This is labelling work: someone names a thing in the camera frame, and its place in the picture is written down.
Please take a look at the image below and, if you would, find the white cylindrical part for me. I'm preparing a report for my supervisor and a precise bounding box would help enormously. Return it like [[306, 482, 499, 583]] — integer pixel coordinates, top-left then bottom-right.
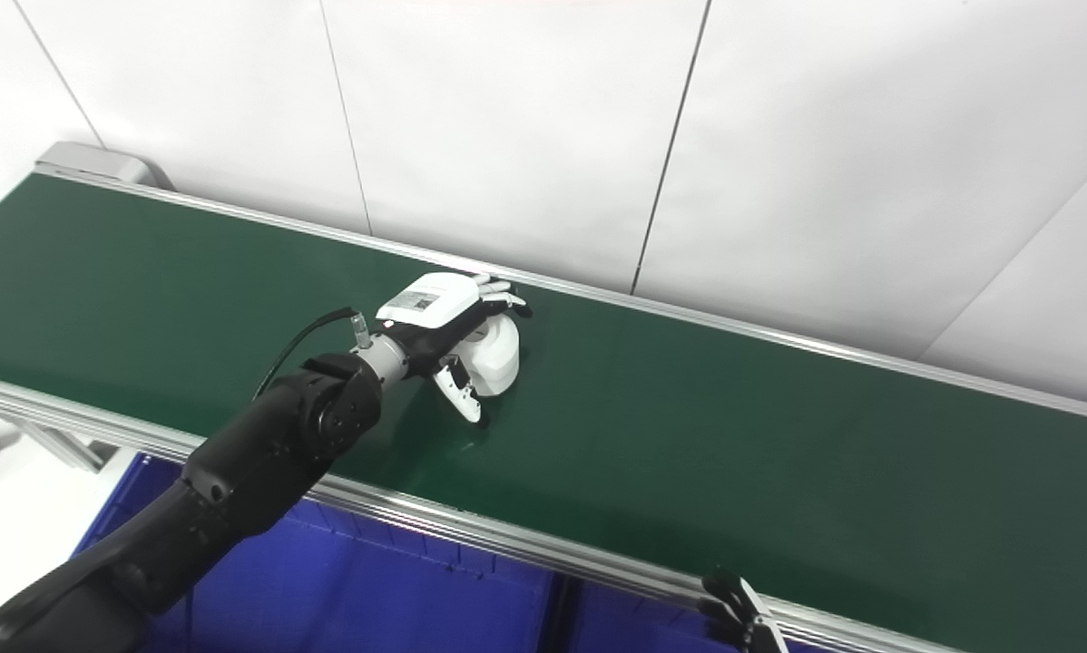
[[457, 313, 522, 398]]

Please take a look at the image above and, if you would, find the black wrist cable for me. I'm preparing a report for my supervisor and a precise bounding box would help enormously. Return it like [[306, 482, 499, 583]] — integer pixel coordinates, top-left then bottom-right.
[[252, 307, 369, 401]]

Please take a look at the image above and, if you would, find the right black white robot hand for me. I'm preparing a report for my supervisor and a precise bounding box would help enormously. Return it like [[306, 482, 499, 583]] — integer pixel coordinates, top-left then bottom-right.
[[698, 569, 791, 653]]

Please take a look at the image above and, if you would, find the green conveyor belt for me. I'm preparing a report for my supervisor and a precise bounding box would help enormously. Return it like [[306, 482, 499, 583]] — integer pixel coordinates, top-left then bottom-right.
[[0, 174, 1087, 653], [0, 161, 1087, 653]]

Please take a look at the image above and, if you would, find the grey conveyor end cover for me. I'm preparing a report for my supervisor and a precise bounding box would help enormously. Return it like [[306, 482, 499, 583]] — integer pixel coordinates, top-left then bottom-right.
[[34, 141, 178, 192]]

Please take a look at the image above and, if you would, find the blue plastic bin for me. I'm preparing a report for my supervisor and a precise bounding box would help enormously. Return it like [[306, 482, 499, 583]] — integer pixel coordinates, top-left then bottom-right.
[[70, 453, 558, 653], [557, 580, 817, 653]]

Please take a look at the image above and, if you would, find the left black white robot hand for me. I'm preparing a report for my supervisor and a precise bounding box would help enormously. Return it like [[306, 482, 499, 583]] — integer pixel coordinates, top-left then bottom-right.
[[376, 271, 534, 426]]

